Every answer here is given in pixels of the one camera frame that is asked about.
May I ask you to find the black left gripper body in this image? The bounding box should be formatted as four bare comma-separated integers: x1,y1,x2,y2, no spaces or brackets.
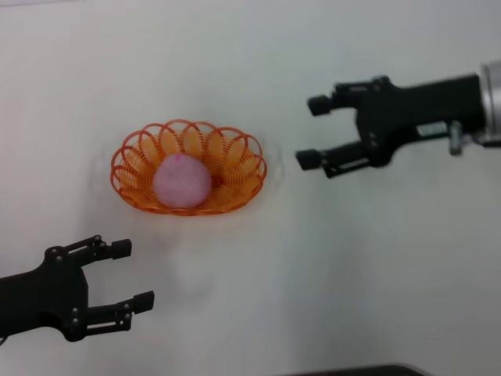
0,245,91,342

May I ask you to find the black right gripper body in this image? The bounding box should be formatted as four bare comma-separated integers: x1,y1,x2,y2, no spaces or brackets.
354,74,486,168

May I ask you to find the orange plastic wire basket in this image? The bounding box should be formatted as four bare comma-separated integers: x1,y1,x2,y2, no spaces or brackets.
110,117,269,216

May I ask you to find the pink peach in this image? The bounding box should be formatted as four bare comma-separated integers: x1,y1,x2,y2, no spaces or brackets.
152,154,212,208

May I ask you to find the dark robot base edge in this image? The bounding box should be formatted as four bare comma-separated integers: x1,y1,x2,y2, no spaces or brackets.
281,363,427,376

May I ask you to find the silver angled cable connector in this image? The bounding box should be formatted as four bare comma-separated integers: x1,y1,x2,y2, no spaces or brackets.
448,121,501,157

